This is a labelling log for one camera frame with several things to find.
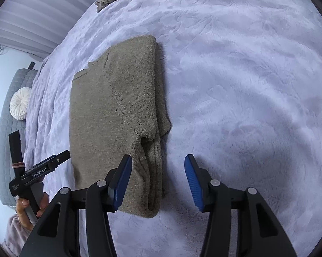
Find person's left forearm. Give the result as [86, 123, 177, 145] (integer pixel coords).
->
[2, 214, 33, 255]

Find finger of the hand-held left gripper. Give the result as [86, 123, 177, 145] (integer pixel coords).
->
[8, 130, 26, 178]
[52, 150, 71, 164]

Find white round pillow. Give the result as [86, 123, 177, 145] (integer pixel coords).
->
[10, 87, 31, 120]

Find person's left hand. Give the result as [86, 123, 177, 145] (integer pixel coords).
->
[15, 193, 49, 231]

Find olive knitted sweater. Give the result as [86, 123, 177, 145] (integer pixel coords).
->
[69, 35, 173, 218]

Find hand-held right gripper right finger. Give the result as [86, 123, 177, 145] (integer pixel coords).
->
[184, 154, 298, 257]

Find lavender plush blanket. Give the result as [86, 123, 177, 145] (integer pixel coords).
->
[24, 0, 322, 257]

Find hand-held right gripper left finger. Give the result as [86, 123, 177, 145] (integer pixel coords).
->
[19, 154, 133, 257]

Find grey quilted headboard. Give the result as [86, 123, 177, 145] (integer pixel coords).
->
[0, 68, 40, 206]

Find grey curtain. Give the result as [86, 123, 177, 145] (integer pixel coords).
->
[0, 0, 110, 59]

